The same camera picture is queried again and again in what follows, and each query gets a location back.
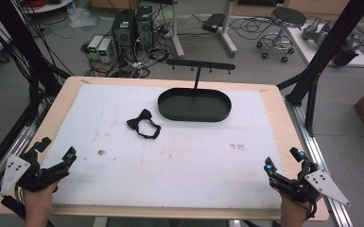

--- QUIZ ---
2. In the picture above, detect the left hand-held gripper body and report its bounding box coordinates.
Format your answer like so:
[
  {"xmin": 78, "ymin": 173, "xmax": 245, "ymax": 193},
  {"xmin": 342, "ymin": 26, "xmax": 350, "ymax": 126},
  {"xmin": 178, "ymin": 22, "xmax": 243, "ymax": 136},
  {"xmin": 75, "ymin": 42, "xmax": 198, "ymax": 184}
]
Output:
[{"xmin": 0, "ymin": 148, "xmax": 72, "ymax": 198}]

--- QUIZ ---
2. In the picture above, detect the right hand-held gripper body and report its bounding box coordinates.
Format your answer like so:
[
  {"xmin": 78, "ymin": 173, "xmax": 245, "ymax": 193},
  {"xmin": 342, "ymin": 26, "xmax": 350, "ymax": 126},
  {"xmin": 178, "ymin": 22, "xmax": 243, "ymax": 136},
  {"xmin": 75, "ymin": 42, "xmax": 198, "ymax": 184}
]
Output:
[{"xmin": 269, "ymin": 160, "xmax": 352, "ymax": 208}]

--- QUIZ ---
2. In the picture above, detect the black bow tie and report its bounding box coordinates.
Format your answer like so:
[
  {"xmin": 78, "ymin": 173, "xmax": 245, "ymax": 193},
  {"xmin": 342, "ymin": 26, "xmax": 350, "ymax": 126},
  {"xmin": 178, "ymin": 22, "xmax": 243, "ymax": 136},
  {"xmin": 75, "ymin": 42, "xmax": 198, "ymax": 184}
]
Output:
[{"xmin": 126, "ymin": 108, "xmax": 163, "ymax": 141}]

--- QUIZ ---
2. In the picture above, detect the black hook stand with tray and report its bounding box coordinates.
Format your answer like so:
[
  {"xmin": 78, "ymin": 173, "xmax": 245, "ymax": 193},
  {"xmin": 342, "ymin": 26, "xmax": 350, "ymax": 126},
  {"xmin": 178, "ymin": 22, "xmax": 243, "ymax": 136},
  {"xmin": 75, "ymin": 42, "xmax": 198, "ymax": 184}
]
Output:
[{"xmin": 157, "ymin": 58, "xmax": 236, "ymax": 123}]

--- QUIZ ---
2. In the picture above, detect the person's left hand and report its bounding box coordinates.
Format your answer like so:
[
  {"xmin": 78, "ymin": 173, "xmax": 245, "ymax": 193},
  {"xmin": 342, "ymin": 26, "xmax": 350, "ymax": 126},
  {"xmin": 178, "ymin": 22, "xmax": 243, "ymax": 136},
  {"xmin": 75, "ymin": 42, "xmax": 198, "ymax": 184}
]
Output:
[{"xmin": 23, "ymin": 181, "xmax": 60, "ymax": 227}]

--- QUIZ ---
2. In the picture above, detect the person's right hand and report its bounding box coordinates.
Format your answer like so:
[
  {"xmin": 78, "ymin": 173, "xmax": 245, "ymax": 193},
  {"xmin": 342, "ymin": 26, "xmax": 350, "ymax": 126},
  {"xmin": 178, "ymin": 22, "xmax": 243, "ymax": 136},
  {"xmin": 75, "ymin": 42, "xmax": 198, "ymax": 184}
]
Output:
[{"xmin": 279, "ymin": 192, "xmax": 324, "ymax": 227}]

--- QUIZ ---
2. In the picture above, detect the white table mat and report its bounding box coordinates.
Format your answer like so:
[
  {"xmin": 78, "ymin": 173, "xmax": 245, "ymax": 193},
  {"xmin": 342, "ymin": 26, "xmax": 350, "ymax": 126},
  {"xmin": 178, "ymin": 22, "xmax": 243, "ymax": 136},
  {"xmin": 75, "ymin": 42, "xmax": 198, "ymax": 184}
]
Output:
[{"xmin": 40, "ymin": 82, "xmax": 285, "ymax": 210}]

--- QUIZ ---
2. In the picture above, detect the white floor board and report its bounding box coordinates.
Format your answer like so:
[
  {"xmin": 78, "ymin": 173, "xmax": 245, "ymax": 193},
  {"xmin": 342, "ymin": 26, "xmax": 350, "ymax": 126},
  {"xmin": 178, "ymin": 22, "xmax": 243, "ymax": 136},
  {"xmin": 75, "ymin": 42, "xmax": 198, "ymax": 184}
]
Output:
[{"xmin": 286, "ymin": 23, "xmax": 364, "ymax": 68}]

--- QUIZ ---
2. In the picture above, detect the grey power supply unit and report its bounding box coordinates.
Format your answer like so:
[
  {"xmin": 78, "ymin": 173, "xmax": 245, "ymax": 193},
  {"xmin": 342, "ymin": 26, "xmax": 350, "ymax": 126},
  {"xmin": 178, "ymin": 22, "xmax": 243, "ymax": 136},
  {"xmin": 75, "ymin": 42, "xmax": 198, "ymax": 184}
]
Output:
[
  {"xmin": 87, "ymin": 34, "xmax": 105, "ymax": 55},
  {"xmin": 96, "ymin": 38, "xmax": 114, "ymax": 64}
]

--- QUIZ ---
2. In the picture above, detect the black computer tower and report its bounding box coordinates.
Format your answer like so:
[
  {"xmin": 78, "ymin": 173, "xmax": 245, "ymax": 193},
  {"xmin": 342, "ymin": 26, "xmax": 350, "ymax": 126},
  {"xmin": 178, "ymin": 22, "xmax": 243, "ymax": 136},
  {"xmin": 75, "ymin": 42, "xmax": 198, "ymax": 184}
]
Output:
[
  {"xmin": 111, "ymin": 8, "xmax": 137, "ymax": 63},
  {"xmin": 134, "ymin": 5, "xmax": 155, "ymax": 52}
]

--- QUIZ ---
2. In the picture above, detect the clear plastic bag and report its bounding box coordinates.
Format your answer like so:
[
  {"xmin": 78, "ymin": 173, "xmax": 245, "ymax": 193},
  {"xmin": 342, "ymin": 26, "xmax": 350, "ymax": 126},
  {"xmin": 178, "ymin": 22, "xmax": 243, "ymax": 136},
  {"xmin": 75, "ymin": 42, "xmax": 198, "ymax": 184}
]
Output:
[{"xmin": 67, "ymin": 5, "xmax": 104, "ymax": 30}]

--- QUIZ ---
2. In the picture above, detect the black round stool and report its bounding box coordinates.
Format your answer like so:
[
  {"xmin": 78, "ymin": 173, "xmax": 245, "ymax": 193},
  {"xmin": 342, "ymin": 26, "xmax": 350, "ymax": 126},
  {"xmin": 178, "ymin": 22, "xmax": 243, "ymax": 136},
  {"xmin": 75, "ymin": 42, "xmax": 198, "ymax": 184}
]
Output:
[{"xmin": 255, "ymin": 7, "xmax": 307, "ymax": 63}]

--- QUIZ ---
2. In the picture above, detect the white round table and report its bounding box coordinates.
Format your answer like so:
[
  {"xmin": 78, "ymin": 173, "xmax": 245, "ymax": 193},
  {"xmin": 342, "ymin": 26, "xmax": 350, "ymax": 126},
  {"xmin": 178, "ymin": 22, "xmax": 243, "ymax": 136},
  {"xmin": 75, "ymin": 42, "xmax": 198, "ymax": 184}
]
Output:
[{"xmin": 20, "ymin": 0, "xmax": 76, "ymax": 15}]

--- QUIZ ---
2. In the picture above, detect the white desk leg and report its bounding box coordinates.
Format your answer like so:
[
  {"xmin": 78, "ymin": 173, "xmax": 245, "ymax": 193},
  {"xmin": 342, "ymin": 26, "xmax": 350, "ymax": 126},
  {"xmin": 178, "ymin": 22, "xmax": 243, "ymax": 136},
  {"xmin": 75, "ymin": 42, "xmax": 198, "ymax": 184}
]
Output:
[
  {"xmin": 219, "ymin": 0, "xmax": 239, "ymax": 59},
  {"xmin": 169, "ymin": 0, "xmax": 186, "ymax": 59}
]

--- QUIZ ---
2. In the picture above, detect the black flat box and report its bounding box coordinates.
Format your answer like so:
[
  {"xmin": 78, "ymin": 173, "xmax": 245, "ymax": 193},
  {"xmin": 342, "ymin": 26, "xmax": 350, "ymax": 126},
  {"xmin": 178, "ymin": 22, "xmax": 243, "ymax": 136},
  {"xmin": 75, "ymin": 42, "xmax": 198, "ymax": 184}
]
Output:
[{"xmin": 201, "ymin": 12, "xmax": 226, "ymax": 33}]

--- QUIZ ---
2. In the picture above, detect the aluminium rail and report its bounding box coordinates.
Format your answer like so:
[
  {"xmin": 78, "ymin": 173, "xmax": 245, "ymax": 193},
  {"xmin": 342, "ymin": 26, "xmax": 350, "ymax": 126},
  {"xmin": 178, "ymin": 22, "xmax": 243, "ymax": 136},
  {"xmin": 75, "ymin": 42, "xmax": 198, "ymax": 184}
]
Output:
[
  {"xmin": 283, "ymin": 95, "xmax": 355, "ymax": 227},
  {"xmin": 0, "ymin": 100, "xmax": 56, "ymax": 213}
]

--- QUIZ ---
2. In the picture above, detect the black metal frame with cables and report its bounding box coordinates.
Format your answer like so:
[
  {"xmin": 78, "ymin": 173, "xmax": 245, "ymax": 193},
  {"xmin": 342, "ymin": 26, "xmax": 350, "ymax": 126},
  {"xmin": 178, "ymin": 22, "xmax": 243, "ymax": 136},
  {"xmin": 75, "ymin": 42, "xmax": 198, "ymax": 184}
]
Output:
[{"xmin": 0, "ymin": 0, "xmax": 74, "ymax": 127}]

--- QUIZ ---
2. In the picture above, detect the tangle of floor cables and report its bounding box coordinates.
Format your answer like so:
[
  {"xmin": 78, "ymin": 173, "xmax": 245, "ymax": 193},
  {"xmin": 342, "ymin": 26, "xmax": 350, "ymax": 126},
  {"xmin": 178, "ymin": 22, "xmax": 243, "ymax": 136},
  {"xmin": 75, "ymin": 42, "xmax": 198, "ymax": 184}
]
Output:
[{"xmin": 80, "ymin": 18, "xmax": 175, "ymax": 79}]

